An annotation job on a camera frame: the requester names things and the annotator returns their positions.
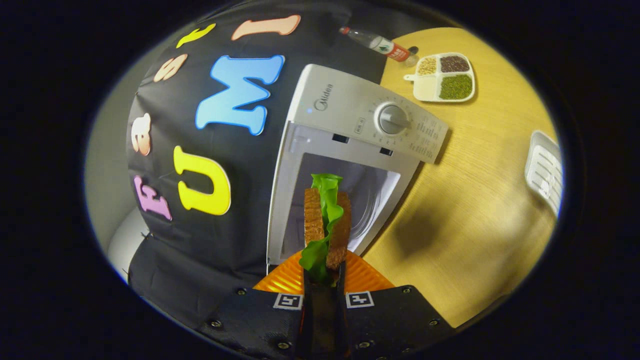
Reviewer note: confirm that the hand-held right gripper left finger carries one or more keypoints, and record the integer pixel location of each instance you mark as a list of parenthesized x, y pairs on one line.
[(250, 320)]

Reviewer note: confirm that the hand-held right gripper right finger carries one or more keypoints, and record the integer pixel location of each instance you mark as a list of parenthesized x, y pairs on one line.
[(390, 320)]

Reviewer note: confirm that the sandwich with lettuce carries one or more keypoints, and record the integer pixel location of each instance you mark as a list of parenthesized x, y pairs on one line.
[(327, 215)]

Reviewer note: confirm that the white microwave oven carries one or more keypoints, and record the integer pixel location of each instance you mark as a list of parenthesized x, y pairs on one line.
[(350, 110)]

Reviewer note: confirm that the small white rectangular tray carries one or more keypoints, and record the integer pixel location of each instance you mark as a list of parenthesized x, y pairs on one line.
[(545, 170)]

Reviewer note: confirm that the white divided dish of beans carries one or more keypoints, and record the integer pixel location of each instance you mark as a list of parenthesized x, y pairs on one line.
[(445, 77)]

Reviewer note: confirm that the clear bottle with red label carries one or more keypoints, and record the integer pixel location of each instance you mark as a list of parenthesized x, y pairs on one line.
[(380, 44)]

